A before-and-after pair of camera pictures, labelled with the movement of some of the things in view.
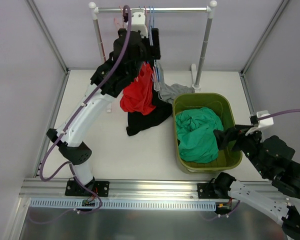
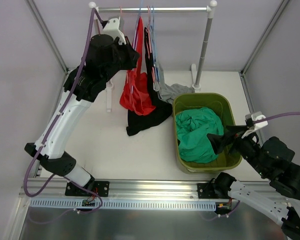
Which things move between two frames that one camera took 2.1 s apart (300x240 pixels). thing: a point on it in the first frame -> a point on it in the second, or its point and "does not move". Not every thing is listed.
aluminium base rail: x=56 y=189 does not move
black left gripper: x=155 y=43 -> x=129 y=55
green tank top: x=197 y=142 does not move
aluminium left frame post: x=43 y=27 does not move
